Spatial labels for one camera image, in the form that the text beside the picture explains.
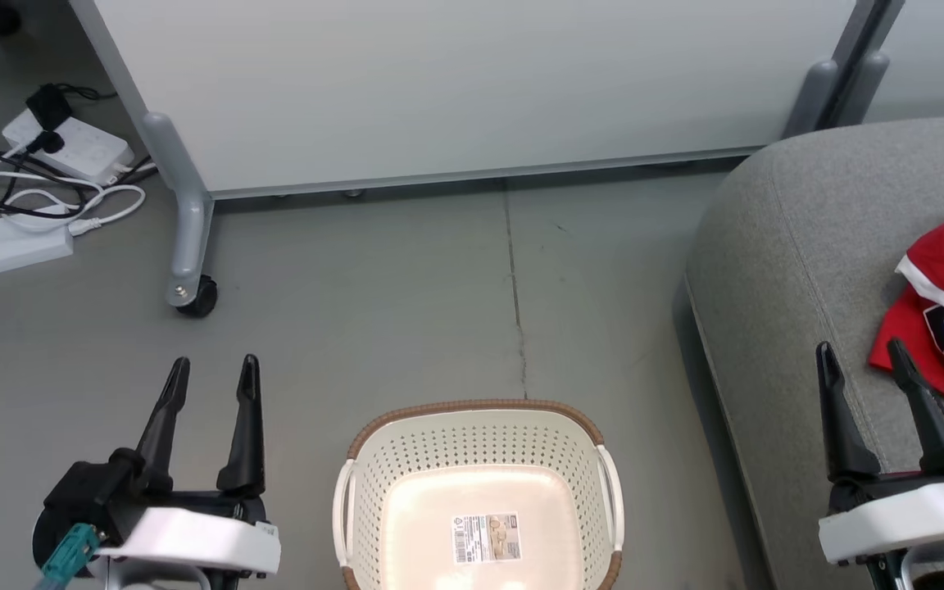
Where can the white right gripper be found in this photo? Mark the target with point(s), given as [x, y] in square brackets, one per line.
[906, 520]

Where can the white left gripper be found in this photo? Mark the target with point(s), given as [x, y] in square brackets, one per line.
[193, 541]

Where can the grey fabric sofa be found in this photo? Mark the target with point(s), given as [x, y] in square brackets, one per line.
[791, 246]

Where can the black partition caster wheel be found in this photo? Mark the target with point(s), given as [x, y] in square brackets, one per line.
[198, 297]

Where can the grey partition leg with foot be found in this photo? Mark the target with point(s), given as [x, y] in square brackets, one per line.
[189, 221]

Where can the long plain white power strip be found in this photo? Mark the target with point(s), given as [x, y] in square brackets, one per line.
[5, 250]

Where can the cream perforated laundry basket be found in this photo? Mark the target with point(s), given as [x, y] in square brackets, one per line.
[480, 459]

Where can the white power strip with sockets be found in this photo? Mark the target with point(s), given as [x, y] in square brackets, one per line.
[83, 152]

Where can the paper label sticker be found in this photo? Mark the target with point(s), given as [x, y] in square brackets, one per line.
[485, 538]

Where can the short grey partition leg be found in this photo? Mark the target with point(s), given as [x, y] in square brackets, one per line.
[861, 90]
[810, 98]

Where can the black plug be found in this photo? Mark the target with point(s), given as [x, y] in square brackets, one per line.
[46, 142]

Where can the black power adapter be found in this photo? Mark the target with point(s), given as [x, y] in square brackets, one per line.
[48, 106]

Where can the narrow white partition panel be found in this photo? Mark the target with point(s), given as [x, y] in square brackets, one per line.
[939, 49]

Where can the large white partition panel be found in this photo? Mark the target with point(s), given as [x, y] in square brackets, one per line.
[456, 82]

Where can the black chair caster wheel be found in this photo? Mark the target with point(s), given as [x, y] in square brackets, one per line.
[1, 18]

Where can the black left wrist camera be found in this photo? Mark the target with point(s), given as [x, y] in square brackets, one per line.
[83, 504]

